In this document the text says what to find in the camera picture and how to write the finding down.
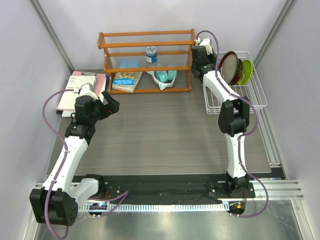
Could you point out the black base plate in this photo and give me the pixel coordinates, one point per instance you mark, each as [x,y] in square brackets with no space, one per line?
[173,189]

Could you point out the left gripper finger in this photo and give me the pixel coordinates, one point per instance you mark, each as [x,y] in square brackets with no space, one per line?
[112,106]
[106,97]

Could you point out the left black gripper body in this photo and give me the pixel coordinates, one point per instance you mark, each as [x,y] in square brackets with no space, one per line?
[99,111]

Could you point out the green plate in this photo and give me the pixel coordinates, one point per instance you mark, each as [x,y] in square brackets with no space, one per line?
[247,71]

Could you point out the pink folder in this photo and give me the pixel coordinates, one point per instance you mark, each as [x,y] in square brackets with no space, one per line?
[97,83]

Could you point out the blue paperback book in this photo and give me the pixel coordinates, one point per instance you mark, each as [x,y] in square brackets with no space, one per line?
[126,81]

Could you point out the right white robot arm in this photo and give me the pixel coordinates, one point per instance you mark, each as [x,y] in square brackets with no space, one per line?
[233,119]

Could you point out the red rimmed grey plate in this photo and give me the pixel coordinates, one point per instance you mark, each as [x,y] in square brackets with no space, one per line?
[229,67]

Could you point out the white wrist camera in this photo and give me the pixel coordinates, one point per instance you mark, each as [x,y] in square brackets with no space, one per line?
[86,90]
[207,43]

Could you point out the white board under folder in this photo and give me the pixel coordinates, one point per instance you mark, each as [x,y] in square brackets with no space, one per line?
[67,113]

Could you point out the white slotted cable duct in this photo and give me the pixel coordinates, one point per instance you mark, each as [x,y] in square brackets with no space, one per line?
[135,208]

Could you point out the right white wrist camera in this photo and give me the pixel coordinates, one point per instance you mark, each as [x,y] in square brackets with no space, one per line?
[207,43]

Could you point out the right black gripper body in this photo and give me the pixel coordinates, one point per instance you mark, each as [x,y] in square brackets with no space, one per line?
[211,58]

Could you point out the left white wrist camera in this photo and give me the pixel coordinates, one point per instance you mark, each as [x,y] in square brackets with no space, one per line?
[86,90]

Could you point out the light blue box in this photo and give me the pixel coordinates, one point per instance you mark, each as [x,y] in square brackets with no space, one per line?
[129,64]

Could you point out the dark patterned plate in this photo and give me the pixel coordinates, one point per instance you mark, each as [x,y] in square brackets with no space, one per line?
[238,73]

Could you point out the teal cat ear headphones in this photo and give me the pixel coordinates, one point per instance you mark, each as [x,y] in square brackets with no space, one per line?
[164,79]

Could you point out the white spiral manual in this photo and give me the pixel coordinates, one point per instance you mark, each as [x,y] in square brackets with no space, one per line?
[72,92]

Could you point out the orange wooden shelf rack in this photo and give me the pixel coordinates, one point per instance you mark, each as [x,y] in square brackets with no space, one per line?
[174,53]

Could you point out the blue lidded jar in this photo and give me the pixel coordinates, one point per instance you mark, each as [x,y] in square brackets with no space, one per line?
[151,54]

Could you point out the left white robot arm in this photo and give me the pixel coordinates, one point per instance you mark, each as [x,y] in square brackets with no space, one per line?
[56,202]

